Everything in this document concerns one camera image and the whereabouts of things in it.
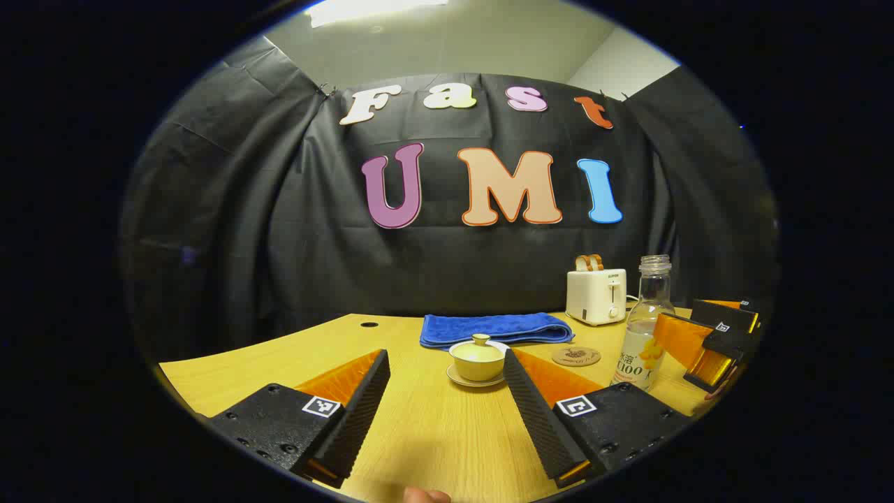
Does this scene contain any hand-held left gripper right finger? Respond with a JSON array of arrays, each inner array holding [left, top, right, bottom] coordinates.
[[503, 348, 696, 488]]

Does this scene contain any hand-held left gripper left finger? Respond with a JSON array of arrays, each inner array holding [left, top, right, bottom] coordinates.
[[206, 349, 392, 490]]

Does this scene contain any clear glass water bottle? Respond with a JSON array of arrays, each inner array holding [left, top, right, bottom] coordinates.
[[611, 255, 675, 392]]

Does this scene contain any round cork coaster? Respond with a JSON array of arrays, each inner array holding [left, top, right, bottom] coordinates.
[[552, 347, 601, 367]]

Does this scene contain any cream teacup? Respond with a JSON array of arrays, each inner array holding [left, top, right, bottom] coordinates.
[[448, 340, 511, 382]]

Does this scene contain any cream teacup lid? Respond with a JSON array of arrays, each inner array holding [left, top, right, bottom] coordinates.
[[454, 334, 504, 362]]

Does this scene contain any cream saucer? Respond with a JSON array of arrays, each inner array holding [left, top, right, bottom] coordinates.
[[446, 363, 506, 388]]

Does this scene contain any white toaster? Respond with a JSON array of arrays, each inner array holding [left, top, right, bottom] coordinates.
[[566, 268, 628, 327]]

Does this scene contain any blue folded towel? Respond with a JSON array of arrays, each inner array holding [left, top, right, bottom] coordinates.
[[419, 313, 575, 351]]

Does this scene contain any black backdrop cloth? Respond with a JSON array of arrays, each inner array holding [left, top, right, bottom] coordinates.
[[119, 36, 779, 364]]

